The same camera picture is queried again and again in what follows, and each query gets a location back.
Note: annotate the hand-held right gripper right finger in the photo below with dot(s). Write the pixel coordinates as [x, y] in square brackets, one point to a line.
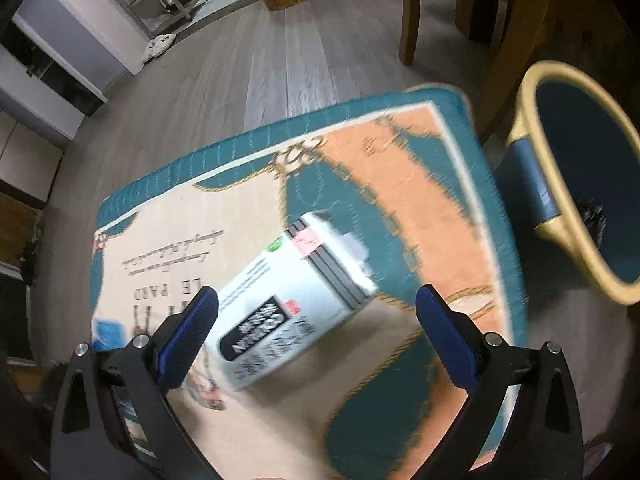
[445, 340]

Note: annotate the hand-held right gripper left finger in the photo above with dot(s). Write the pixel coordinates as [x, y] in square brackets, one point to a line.
[185, 340]

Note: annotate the white carton with black label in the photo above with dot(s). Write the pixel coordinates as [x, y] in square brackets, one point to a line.
[280, 305]

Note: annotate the blue bin with yellow rim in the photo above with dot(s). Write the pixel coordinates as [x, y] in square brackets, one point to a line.
[590, 160]

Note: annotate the light blue wrapper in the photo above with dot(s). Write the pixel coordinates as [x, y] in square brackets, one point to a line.
[107, 332]

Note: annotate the teal printed floor mat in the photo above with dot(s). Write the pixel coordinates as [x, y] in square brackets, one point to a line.
[440, 185]

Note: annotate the dark crumpled wrapper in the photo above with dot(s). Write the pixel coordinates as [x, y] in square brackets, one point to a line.
[592, 222]

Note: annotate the brown wooden cabinet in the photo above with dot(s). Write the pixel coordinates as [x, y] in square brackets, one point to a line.
[15, 225]

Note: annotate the white refrigerator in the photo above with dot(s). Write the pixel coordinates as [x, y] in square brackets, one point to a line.
[25, 155]

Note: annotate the wooden chair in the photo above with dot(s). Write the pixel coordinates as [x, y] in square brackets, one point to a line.
[410, 10]

